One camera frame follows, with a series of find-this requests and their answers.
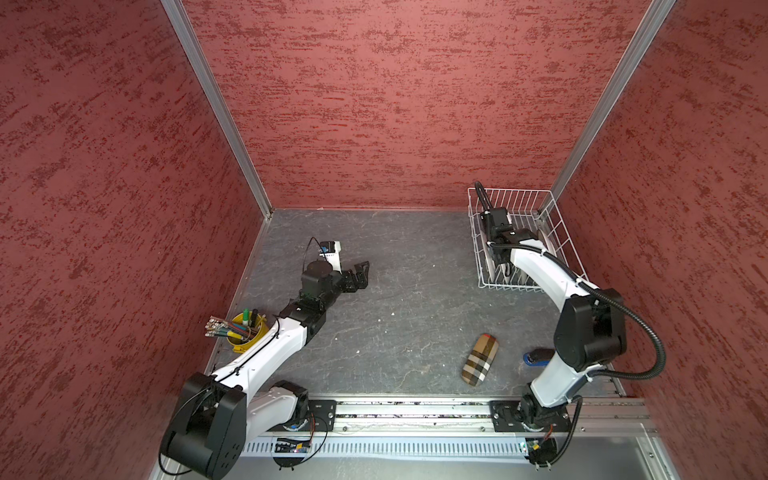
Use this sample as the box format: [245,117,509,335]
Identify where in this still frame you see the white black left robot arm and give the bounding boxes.
[158,260,370,479]

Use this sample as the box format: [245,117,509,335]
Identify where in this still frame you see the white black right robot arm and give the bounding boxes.
[480,208,626,431]

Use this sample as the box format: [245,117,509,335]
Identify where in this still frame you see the pink plate in rack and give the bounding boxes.
[536,223,559,256]

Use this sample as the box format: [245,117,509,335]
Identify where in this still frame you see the plaid glasses case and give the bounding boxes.
[461,334,499,386]

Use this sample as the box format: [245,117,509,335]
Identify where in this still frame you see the blue black box cutter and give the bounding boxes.
[523,348,556,367]

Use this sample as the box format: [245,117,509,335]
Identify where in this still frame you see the bundle of coloured pens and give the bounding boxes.
[205,317,232,338]

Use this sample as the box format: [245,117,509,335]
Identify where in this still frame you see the white wire dish rack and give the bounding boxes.
[467,187,588,291]

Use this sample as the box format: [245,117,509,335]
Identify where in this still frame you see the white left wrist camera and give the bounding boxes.
[320,241,341,272]

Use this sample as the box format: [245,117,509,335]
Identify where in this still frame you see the black corrugated cable conduit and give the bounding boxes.
[473,181,667,382]

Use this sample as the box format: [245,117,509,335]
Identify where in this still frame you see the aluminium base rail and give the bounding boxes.
[149,395,679,480]

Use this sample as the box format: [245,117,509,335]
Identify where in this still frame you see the aluminium left corner post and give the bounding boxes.
[161,0,274,221]

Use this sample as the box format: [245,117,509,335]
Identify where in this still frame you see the aluminium corner post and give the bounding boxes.
[161,0,274,221]
[551,0,676,199]

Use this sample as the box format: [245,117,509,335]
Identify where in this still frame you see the aluminium right corner post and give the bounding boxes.
[551,0,676,199]

